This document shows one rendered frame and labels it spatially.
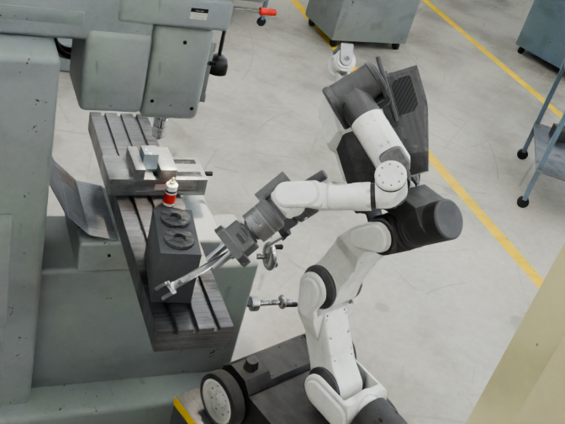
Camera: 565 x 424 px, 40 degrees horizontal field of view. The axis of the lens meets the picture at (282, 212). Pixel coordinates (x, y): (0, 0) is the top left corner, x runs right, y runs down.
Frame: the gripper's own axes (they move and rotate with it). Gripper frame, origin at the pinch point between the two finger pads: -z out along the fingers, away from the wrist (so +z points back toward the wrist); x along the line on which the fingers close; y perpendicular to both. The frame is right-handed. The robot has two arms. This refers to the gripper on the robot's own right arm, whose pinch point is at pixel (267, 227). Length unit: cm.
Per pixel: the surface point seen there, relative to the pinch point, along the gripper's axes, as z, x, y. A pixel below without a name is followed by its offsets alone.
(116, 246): -44, 21, 14
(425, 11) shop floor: 76, 100, -636
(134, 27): 9, 69, 37
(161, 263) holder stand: -17, 8, 48
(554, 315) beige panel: 75, -21, 165
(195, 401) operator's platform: -56, -39, 3
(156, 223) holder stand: -16.1, 18.6, 38.5
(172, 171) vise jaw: -19.6, 33.5, -2.9
